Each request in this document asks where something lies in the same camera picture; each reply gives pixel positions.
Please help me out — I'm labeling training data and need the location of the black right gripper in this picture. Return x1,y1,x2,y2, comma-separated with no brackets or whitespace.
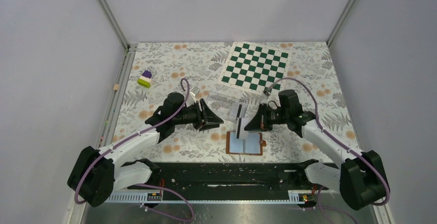
244,103,289,132

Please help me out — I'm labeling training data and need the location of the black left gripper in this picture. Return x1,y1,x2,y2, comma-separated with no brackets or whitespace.
174,99,224,131

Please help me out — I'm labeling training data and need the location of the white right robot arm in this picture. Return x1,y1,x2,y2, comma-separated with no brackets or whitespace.
244,90,390,210

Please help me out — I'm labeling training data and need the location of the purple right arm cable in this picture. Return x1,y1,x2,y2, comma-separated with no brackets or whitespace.
264,77,391,223

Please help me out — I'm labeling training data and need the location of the white slotted cable duct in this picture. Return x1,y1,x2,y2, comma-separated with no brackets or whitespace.
105,188,315,204

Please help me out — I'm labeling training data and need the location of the brown leather card holder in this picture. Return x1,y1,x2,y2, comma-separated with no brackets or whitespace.
226,131,266,156

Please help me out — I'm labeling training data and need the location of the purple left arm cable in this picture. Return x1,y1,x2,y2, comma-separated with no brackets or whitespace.
74,77,196,222

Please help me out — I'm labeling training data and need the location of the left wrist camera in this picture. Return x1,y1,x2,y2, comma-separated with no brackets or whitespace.
190,87,200,100

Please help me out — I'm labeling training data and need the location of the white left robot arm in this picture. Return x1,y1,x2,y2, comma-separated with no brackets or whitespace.
67,92,224,207

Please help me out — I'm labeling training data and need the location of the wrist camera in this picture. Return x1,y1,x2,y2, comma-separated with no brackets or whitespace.
263,88,272,96
190,87,200,100

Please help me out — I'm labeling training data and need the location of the floral patterned table mat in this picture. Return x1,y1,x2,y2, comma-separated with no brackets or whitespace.
113,42,359,163

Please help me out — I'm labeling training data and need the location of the green white checkerboard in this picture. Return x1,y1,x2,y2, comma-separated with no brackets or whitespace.
218,42,291,95

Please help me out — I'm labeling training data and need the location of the clear plastic card box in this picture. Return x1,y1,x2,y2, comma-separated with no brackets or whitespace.
206,91,242,123

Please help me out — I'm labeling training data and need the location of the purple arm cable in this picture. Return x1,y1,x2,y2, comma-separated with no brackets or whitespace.
264,77,391,223
74,77,196,222

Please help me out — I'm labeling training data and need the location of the purple white green block stack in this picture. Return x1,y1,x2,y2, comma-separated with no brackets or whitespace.
137,70,152,88

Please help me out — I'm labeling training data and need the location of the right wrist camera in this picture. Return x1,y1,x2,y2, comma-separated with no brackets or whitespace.
263,88,272,96

